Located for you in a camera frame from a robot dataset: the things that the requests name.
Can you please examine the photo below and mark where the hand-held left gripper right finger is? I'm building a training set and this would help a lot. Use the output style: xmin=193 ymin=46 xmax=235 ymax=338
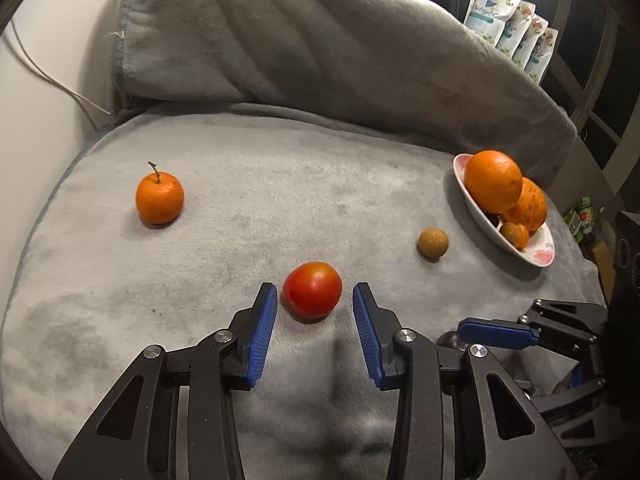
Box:
xmin=352 ymin=282 xmax=578 ymax=480

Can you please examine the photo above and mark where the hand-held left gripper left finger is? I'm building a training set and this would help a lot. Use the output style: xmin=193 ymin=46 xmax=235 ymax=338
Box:
xmin=52 ymin=282 xmax=279 ymax=480

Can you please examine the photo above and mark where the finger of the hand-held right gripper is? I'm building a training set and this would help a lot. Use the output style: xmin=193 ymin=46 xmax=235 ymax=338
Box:
xmin=457 ymin=299 xmax=609 ymax=357
xmin=520 ymin=362 xmax=632 ymax=446

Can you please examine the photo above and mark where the dark purple plum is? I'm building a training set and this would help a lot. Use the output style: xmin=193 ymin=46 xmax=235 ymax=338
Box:
xmin=436 ymin=330 xmax=473 ymax=357

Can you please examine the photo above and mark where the red tomato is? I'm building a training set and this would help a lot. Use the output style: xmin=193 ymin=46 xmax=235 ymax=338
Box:
xmin=282 ymin=261 xmax=343 ymax=320

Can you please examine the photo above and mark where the white oval bowl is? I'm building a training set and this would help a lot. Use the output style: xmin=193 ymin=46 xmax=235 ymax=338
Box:
xmin=453 ymin=153 xmax=556 ymax=268

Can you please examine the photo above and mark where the large smooth orange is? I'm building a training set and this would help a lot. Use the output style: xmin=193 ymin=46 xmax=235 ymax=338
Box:
xmin=464 ymin=150 xmax=523 ymax=214

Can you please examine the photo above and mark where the green packet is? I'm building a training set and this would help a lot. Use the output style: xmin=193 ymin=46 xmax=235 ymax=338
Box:
xmin=564 ymin=197 xmax=603 ymax=246

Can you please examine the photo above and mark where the round brown longan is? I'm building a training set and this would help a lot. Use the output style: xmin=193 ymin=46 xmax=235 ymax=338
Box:
xmin=418 ymin=228 xmax=449 ymax=260

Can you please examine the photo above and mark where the brown spotted orange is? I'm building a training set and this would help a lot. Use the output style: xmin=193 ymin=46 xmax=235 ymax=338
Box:
xmin=502 ymin=176 xmax=548 ymax=232

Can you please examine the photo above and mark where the light grey fleece cover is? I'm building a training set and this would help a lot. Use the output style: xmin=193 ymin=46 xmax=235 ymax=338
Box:
xmin=0 ymin=102 xmax=608 ymax=480

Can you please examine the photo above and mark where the small mandarin with stem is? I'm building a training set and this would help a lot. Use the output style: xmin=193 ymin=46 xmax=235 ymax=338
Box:
xmin=135 ymin=161 xmax=185 ymax=225

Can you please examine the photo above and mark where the white refill pouch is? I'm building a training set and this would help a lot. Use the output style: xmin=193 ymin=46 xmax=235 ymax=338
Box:
xmin=515 ymin=14 xmax=549 ymax=68
xmin=497 ymin=1 xmax=537 ymax=56
xmin=525 ymin=27 xmax=559 ymax=83
xmin=464 ymin=0 xmax=523 ymax=43

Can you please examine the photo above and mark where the folded dark grey blanket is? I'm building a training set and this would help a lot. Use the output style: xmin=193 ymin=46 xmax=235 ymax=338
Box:
xmin=114 ymin=0 xmax=578 ymax=186

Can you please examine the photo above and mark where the white cable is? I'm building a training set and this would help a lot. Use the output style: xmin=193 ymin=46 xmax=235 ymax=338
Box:
xmin=10 ymin=20 xmax=113 ymax=116

